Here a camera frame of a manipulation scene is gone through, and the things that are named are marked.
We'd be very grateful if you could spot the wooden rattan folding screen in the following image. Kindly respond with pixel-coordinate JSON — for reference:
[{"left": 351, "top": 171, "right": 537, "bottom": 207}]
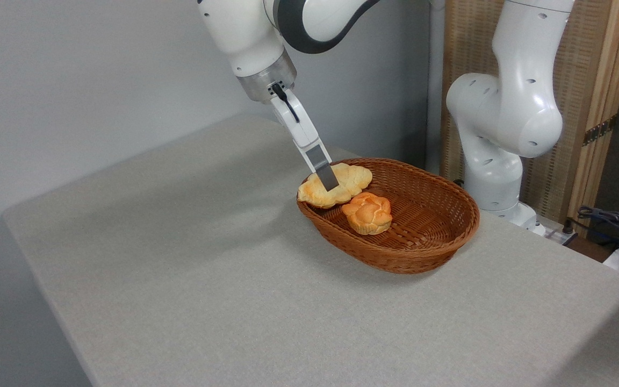
[{"left": 441, "top": 0, "right": 619, "bottom": 237}]

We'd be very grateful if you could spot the round orange bread roll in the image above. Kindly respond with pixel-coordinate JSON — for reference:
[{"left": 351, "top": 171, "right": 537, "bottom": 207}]
[{"left": 341, "top": 192, "right": 393, "bottom": 236}]

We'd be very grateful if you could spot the pale braided bread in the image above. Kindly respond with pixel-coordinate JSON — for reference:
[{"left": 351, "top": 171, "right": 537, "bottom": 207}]
[{"left": 297, "top": 163, "right": 373, "bottom": 209}]

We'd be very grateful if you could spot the dark metal screen hinge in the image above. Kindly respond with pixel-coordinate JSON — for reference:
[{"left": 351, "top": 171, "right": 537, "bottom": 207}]
[{"left": 582, "top": 115, "right": 618, "bottom": 147}]

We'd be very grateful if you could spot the brown woven wicker basket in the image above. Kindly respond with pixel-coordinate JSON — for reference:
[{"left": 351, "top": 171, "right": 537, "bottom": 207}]
[{"left": 297, "top": 157, "right": 480, "bottom": 275}]

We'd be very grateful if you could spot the bundle of dark cables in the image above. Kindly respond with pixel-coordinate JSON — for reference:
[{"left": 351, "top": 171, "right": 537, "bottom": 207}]
[{"left": 566, "top": 206, "right": 619, "bottom": 254}]

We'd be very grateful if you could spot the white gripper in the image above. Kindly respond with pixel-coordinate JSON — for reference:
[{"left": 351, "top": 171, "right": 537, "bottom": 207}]
[{"left": 270, "top": 89, "right": 340, "bottom": 192}]

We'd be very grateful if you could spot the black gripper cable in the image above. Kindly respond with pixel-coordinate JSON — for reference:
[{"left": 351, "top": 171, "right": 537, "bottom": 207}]
[{"left": 270, "top": 82, "right": 301, "bottom": 124}]

